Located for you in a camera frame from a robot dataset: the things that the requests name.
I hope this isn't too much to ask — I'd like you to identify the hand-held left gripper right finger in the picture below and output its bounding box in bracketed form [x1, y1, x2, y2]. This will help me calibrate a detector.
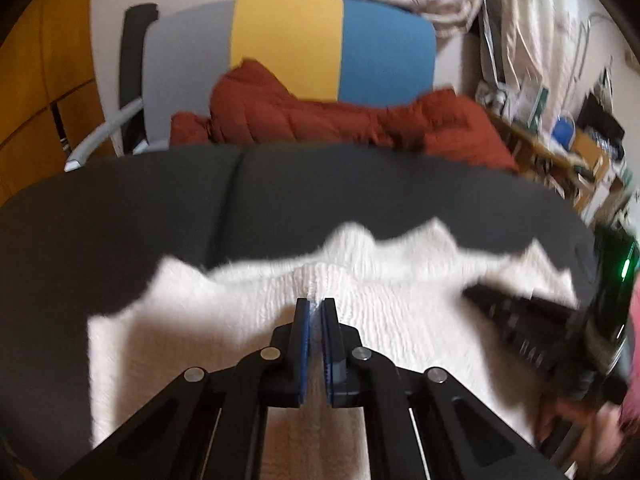
[321, 298, 568, 480]

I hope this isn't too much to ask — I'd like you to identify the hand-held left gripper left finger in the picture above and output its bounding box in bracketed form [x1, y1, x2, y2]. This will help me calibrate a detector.
[57, 297, 312, 480]

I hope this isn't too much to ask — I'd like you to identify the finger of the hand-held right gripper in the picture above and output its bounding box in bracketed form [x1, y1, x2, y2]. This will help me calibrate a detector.
[462, 284, 581, 326]
[492, 317, 576, 376]

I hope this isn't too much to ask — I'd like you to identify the white knit sweater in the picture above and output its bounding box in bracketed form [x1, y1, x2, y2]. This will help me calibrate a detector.
[87, 217, 583, 480]

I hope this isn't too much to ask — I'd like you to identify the person's right hand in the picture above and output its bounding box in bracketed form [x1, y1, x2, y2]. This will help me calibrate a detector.
[534, 395, 631, 476]

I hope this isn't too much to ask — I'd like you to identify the wooden side desk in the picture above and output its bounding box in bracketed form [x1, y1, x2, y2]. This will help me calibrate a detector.
[487, 110, 608, 216]

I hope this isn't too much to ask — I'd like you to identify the cardboard box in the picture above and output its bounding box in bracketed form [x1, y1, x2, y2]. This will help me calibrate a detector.
[570, 130, 613, 181]

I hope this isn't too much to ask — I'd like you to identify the black monitor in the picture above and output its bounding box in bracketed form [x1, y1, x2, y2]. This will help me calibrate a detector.
[580, 92, 626, 146]

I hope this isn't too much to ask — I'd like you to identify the green and white box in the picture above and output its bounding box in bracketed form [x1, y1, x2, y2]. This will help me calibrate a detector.
[530, 86, 549, 128]

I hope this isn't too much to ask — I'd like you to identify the red quilted jacket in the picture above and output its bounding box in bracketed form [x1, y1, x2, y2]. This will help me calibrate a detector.
[170, 58, 521, 173]

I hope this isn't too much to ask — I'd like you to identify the grey plastic cover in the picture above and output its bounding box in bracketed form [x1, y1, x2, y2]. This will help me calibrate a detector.
[477, 5, 508, 86]

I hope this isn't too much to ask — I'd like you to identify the white metal pole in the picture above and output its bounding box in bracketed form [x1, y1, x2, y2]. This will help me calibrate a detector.
[570, 12, 608, 106]

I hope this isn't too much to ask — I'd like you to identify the pale floral curtain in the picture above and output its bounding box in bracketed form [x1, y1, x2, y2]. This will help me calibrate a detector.
[500, 0, 581, 111]

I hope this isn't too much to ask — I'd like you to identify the grey yellow blue office chair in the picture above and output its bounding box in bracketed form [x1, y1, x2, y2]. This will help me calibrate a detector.
[64, 0, 437, 173]

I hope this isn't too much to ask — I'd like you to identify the wooden wardrobe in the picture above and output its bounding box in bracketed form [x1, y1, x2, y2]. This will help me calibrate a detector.
[0, 0, 126, 206]

